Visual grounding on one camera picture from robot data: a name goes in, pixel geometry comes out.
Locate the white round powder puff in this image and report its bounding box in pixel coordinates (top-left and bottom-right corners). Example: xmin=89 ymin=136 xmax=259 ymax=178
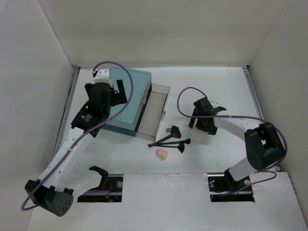
xmin=190 ymin=128 xmax=207 ymax=141

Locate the clear acrylic drawer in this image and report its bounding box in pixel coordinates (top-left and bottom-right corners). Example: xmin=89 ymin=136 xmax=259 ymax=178
xmin=136 ymin=83 xmax=170 ymax=142

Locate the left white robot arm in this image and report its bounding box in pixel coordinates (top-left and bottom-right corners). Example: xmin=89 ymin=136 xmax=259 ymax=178
xmin=25 ymin=80 xmax=129 ymax=217

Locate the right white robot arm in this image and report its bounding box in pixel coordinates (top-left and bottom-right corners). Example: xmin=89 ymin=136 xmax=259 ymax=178
xmin=189 ymin=97 xmax=286 ymax=193

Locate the thin black makeup brush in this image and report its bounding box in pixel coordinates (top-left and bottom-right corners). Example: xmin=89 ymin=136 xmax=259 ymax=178
xmin=157 ymin=139 xmax=191 ymax=146

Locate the peach makeup sponge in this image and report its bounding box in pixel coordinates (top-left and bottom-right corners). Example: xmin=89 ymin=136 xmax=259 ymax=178
xmin=156 ymin=149 xmax=168 ymax=161

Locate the black kabuki brush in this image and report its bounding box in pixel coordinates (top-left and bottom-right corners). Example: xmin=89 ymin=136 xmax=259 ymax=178
xmin=148 ymin=126 xmax=181 ymax=147

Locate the black fan brush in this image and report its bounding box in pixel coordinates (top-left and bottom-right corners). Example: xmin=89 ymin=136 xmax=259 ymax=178
xmin=155 ymin=143 xmax=185 ymax=153

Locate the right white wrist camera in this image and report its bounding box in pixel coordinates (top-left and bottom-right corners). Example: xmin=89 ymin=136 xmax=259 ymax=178
xmin=209 ymin=101 xmax=220 ymax=108

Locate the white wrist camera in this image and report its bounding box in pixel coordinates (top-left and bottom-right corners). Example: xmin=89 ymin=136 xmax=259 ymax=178
xmin=92 ymin=68 xmax=112 ymax=86
xmin=209 ymin=101 xmax=220 ymax=108

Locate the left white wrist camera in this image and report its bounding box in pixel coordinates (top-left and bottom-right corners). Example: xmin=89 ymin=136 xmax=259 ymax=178
xmin=92 ymin=68 xmax=112 ymax=86

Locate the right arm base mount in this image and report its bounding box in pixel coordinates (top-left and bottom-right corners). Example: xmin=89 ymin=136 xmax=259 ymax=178
xmin=207 ymin=174 xmax=255 ymax=202

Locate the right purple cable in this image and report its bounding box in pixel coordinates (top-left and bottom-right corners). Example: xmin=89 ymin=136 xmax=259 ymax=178
xmin=177 ymin=87 xmax=289 ymax=196

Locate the purple cable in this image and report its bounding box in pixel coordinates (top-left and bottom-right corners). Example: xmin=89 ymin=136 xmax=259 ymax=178
xmin=21 ymin=61 xmax=134 ymax=212
xmin=177 ymin=87 xmax=289 ymax=196

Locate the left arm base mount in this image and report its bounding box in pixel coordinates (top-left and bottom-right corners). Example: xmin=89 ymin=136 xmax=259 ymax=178
xmin=77 ymin=166 xmax=124 ymax=203

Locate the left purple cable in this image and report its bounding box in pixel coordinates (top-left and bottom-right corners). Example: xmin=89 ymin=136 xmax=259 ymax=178
xmin=21 ymin=61 xmax=134 ymax=212

